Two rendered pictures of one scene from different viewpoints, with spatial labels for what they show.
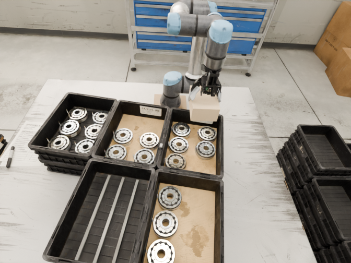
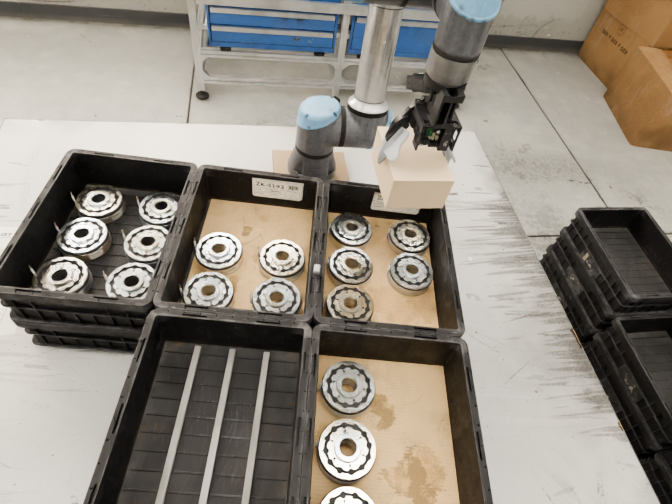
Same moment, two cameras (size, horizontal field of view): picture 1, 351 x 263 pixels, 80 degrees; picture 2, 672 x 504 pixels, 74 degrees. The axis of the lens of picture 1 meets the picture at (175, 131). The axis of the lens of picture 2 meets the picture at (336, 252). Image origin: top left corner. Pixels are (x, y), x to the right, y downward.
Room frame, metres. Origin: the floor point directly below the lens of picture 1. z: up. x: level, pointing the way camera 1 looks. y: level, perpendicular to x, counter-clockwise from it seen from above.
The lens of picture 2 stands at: (0.06, 0.13, 1.67)
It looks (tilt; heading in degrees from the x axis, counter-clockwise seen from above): 51 degrees down; 349
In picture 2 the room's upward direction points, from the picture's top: 12 degrees clockwise
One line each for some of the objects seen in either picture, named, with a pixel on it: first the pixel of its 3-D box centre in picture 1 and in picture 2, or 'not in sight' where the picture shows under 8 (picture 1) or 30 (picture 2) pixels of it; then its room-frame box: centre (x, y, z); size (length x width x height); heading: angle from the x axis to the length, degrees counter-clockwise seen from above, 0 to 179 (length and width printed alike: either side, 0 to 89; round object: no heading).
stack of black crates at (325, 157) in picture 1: (310, 161); (601, 284); (1.00, -1.11, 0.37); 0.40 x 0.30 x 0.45; 6
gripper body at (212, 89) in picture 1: (210, 79); (436, 110); (0.72, -0.12, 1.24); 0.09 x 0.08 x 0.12; 6
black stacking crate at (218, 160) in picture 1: (191, 145); (381, 265); (0.66, -0.09, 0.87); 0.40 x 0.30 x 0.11; 176
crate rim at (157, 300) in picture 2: (135, 130); (249, 236); (0.68, 0.21, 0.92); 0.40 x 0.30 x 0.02; 176
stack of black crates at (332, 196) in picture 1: (331, 214); (650, 389); (0.60, -1.15, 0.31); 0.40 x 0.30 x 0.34; 6
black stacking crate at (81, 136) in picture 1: (80, 128); (112, 236); (0.70, 0.50, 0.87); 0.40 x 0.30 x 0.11; 176
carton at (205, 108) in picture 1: (202, 103); (409, 167); (0.75, -0.11, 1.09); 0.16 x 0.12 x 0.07; 6
